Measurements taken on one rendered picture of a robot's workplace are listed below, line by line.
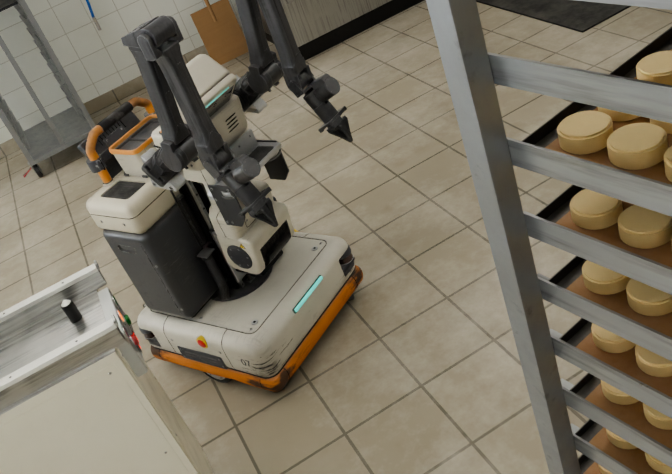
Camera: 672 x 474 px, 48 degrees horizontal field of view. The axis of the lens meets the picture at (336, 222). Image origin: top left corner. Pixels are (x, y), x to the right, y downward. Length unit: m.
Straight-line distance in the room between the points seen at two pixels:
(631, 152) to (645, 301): 0.18
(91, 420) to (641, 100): 1.64
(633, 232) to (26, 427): 1.56
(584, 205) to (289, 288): 2.03
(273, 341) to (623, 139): 2.03
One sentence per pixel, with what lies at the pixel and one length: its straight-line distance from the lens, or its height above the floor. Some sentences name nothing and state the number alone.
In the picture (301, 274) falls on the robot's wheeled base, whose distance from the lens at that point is 2.78.
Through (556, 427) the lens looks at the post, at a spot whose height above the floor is 1.11.
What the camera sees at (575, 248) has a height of 1.41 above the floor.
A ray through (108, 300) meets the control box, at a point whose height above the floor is 0.84.
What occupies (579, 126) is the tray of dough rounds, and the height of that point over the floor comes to 1.51.
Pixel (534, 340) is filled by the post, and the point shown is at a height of 1.26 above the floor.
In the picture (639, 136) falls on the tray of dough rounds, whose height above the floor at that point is 1.51.
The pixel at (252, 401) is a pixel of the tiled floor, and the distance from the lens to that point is 2.83.
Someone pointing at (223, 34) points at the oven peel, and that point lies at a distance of 5.81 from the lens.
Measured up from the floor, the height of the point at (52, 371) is 0.87.
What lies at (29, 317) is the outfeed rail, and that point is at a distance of 2.18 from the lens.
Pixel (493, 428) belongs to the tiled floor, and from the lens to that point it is 2.45.
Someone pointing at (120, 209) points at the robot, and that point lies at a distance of 2.58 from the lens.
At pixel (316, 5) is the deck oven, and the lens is 5.22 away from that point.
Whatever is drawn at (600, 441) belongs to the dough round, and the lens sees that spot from 1.07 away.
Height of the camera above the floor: 1.90
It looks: 33 degrees down
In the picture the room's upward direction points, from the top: 22 degrees counter-clockwise
